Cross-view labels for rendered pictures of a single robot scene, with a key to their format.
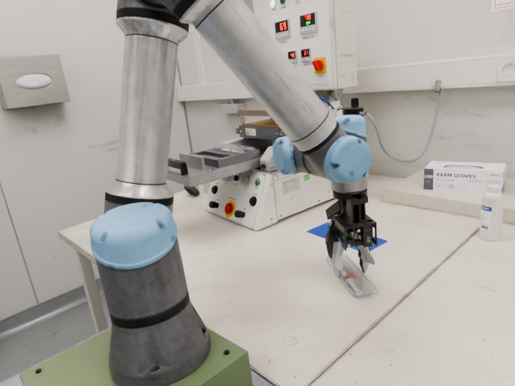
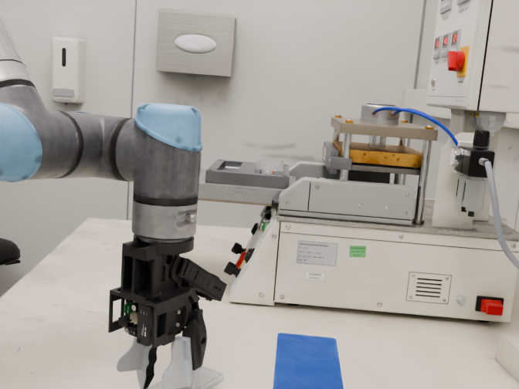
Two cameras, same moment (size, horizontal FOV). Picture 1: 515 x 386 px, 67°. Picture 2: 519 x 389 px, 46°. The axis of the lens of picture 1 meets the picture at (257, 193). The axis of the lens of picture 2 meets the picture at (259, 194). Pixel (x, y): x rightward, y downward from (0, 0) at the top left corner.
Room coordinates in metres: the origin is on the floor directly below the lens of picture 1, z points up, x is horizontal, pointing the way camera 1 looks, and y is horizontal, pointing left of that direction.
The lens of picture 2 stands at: (0.29, -0.72, 1.16)
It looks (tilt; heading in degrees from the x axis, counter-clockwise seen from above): 10 degrees down; 38
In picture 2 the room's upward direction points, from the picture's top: 4 degrees clockwise
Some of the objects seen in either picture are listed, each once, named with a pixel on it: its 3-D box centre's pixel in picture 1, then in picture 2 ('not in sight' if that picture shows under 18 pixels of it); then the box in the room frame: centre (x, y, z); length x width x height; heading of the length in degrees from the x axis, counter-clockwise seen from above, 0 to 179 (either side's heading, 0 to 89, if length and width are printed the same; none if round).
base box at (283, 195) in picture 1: (285, 179); (362, 252); (1.43, -0.11, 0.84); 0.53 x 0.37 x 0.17; 126
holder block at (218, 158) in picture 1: (222, 155); (249, 173); (1.30, 0.10, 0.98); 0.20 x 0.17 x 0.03; 36
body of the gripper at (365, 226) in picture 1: (352, 217); (157, 286); (0.77, -0.20, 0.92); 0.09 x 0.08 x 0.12; 7
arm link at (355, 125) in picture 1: (346, 143); (165, 152); (0.78, -0.19, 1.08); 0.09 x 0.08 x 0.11; 107
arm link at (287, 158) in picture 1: (306, 153); (86, 145); (0.73, -0.10, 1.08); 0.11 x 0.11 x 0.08; 17
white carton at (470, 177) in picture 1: (464, 176); not in sight; (1.23, -0.70, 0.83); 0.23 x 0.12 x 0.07; 53
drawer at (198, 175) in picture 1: (211, 161); (227, 177); (1.27, 0.14, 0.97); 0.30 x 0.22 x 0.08; 126
